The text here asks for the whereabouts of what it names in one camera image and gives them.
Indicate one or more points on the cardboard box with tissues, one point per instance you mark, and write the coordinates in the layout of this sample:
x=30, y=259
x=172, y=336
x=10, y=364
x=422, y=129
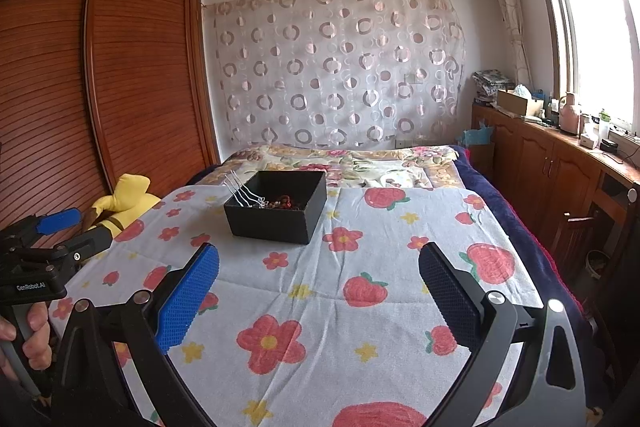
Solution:
x=517, y=103

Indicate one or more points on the small black device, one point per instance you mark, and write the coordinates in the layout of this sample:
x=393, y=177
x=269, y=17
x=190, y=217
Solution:
x=610, y=145

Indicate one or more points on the dark blue blanket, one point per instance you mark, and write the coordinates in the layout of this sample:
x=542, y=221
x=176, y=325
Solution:
x=505, y=217

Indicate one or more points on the beige window curtain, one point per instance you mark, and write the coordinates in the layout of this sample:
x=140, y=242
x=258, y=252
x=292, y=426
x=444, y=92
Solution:
x=507, y=7

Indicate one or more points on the wooden-framed window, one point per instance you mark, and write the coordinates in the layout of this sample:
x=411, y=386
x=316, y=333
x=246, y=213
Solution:
x=590, y=17

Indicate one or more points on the person's left hand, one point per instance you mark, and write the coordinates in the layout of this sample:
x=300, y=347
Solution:
x=37, y=332

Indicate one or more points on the yellow plush toy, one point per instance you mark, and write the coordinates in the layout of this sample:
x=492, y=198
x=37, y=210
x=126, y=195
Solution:
x=130, y=202

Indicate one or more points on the folded patterned cloth stack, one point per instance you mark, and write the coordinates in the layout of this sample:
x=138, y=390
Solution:
x=492, y=82

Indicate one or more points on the floral quilt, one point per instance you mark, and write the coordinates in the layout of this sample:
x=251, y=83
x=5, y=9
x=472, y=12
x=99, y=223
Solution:
x=350, y=164

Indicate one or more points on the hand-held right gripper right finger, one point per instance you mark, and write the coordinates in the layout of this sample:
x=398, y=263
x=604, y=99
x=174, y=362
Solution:
x=447, y=292

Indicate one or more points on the blue plastic bag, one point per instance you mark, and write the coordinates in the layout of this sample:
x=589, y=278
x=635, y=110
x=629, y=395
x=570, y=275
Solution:
x=475, y=136

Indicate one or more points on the pink kettle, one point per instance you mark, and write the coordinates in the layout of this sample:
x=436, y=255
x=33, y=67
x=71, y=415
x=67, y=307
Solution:
x=570, y=114

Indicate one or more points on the small white container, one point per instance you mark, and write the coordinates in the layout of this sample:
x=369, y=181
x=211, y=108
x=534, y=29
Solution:
x=590, y=141

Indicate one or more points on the wooden chair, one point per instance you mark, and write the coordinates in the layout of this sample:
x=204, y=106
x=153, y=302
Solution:
x=575, y=232

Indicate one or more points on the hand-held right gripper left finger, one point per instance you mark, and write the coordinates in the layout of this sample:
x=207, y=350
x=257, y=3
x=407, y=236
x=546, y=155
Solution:
x=190, y=297

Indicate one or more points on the silver metal hairpins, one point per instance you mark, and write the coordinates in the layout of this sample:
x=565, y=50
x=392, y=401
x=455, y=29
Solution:
x=240, y=196

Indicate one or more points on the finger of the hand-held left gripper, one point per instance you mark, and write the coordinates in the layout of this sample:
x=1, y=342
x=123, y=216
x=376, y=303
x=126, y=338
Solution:
x=90, y=242
x=59, y=221

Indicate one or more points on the brown slatted wooden wardrobe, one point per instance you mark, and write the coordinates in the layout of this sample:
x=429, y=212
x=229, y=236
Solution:
x=125, y=82

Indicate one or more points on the sheer circle-patterned curtain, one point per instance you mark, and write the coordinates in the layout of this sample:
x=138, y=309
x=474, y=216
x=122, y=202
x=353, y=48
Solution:
x=340, y=67

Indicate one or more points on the wall power outlet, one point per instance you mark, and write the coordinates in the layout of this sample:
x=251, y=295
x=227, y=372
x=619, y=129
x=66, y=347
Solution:
x=402, y=142

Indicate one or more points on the strawberry flower print sheet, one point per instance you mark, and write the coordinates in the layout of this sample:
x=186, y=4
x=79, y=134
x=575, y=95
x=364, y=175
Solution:
x=310, y=297

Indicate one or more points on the long wooden cabinet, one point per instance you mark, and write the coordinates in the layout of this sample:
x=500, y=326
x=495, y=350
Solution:
x=540, y=167

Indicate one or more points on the black jewelry box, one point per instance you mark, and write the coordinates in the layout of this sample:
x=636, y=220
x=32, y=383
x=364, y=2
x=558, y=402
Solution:
x=272, y=224

